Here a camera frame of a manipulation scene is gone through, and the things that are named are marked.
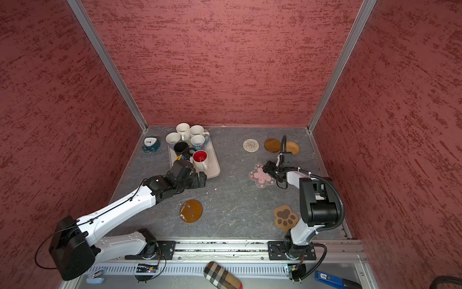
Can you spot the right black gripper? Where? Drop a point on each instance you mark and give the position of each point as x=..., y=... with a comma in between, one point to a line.
x=269, y=167

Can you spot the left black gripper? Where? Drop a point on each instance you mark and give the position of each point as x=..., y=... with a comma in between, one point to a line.
x=202, y=180

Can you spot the pink flower coaster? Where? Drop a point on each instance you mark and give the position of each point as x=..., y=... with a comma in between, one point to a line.
x=261, y=179

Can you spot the dark brown round coaster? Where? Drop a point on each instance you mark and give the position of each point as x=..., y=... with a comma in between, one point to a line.
x=272, y=145

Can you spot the tan woven round coaster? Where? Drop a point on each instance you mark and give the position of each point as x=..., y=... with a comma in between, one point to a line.
x=293, y=148

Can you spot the brown wooden round coaster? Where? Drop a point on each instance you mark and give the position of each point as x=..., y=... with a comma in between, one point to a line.
x=191, y=211

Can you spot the white woven round coaster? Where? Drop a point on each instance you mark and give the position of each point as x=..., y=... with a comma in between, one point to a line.
x=251, y=145

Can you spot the brown paw coaster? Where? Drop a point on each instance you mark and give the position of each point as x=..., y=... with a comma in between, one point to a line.
x=284, y=218

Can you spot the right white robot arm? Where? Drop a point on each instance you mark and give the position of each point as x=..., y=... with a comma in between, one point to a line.
x=321, y=207

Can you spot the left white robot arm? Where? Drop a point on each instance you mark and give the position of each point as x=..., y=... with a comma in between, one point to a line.
x=78, y=244

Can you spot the white mug red inside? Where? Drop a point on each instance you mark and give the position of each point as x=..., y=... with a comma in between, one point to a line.
x=200, y=160

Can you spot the black mug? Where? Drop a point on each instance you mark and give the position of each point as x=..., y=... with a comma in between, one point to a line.
x=184, y=149

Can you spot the beige serving tray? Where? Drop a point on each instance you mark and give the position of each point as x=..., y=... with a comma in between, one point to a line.
x=214, y=167

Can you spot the light blue floral mug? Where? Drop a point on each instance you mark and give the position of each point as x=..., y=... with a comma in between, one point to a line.
x=199, y=142

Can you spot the white mug back left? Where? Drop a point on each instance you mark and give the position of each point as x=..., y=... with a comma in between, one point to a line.
x=172, y=139

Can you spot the white mug back middle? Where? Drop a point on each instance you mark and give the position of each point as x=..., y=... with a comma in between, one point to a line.
x=183, y=130

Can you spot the white mug back right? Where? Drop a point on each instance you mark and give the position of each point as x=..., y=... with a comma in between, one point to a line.
x=198, y=130

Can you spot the plaid case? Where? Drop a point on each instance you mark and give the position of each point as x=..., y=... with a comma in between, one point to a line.
x=219, y=277

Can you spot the blue tool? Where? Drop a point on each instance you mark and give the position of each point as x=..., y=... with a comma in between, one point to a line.
x=336, y=282

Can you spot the small stapler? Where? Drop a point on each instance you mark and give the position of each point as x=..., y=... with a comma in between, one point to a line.
x=96, y=278

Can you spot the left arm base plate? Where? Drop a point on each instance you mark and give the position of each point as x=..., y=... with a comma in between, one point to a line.
x=155, y=251

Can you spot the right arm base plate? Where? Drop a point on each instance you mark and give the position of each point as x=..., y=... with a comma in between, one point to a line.
x=279, y=250

